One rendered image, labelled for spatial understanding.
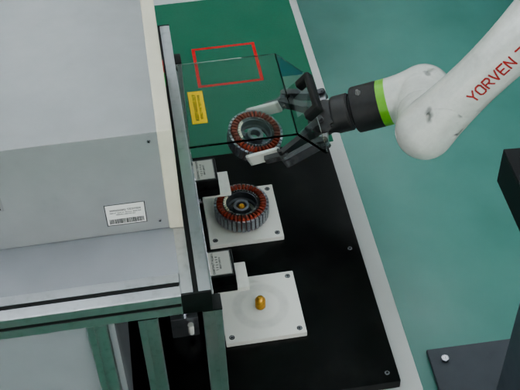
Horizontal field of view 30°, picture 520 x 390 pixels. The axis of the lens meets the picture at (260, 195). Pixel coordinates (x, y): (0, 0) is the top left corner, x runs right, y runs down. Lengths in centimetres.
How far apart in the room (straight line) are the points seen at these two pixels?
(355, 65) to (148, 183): 225
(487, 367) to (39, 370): 148
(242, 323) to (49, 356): 42
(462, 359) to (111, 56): 154
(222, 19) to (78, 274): 123
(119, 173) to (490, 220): 185
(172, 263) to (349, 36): 240
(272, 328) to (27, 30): 69
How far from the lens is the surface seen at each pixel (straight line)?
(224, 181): 193
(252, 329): 181
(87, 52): 155
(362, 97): 188
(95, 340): 150
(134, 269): 148
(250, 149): 194
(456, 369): 272
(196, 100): 183
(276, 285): 187
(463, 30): 386
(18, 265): 152
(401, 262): 295
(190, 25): 256
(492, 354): 277
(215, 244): 194
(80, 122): 142
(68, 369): 158
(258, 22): 256
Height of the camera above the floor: 223
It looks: 45 degrees down
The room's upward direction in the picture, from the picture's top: 2 degrees counter-clockwise
